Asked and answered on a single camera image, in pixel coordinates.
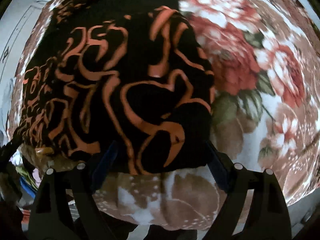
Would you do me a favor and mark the black hoodie with orange lettering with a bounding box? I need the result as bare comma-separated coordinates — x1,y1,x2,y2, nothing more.
14,0,214,174

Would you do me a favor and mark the floral brown red blanket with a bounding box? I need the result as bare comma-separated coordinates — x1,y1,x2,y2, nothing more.
7,0,319,230

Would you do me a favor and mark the white headboard panel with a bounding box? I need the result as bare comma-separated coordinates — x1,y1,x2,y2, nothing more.
0,0,48,81

